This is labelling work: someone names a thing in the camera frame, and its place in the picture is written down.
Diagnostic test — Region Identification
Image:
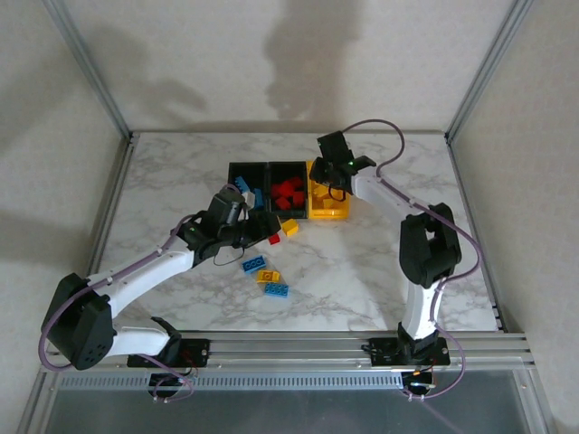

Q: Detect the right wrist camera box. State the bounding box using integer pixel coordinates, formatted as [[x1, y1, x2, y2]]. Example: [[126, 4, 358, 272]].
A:
[[317, 130, 355, 163]]

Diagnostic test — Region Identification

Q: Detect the small black electronics board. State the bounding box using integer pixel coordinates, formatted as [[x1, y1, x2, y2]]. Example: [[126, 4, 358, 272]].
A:
[[148, 373, 194, 392], [403, 369, 436, 391]]

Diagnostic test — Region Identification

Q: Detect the grey slotted cable duct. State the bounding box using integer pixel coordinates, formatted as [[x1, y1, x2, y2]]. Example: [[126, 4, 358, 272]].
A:
[[58, 373, 406, 391]]

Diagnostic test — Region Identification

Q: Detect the aluminium side rail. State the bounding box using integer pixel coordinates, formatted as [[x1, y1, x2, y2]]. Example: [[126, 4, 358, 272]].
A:
[[85, 133, 139, 281], [446, 134, 506, 329]]

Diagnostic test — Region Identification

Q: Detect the aluminium frame post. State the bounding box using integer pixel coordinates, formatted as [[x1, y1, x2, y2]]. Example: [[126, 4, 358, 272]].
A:
[[17, 368, 58, 434], [444, 0, 536, 142], [517, 361, 555, 434], [43, 0, 136, 142]]

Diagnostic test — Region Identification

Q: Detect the yellow plastic bin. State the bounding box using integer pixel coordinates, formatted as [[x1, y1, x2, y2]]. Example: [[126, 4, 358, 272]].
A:
[[306, 160, 352, 222]]

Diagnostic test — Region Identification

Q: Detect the black plastic bin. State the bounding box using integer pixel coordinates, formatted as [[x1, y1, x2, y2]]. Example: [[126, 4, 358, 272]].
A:
[[227, 161, 271, 214], [267, 160, 311, 221]]

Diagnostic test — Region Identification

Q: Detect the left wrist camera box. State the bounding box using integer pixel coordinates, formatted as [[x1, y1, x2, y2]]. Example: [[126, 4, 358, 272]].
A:
[[208, 184, 253, 226]]

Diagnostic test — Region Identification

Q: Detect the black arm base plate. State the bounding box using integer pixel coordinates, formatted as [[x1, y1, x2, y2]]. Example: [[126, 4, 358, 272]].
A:
[[364, 337, 451, 368], [128, 338, 211, 368]]

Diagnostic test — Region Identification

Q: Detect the grey translucent panel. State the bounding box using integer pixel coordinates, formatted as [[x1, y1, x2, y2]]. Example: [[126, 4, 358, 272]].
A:
[[43, 389, 539, 434]]

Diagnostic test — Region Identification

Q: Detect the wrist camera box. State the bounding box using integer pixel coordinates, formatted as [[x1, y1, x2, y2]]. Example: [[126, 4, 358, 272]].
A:
[[208, 184, 253, 226], [317, 130, 355, 163]]

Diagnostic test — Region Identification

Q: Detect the aluminium front mounting rail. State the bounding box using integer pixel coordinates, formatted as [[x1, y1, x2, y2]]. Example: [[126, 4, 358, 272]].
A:
[[43, 331, 536, 373]]

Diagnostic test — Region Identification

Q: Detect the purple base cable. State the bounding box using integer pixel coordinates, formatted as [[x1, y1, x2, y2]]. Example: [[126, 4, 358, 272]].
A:
[[151, 359, 196, 404], [402, 336, 467, 401]]

